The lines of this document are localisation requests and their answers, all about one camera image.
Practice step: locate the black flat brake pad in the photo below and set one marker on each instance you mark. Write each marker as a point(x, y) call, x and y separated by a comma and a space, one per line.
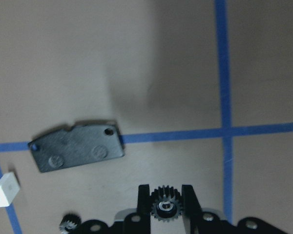
point(84, 142)

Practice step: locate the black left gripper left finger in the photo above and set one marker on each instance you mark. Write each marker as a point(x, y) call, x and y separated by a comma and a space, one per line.
point(143, 208)

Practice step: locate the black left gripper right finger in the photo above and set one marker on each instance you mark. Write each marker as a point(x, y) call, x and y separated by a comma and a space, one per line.
point(192, 211)

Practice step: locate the white curved plastic arc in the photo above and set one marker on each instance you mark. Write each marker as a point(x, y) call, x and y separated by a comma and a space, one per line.
point(9, 188)

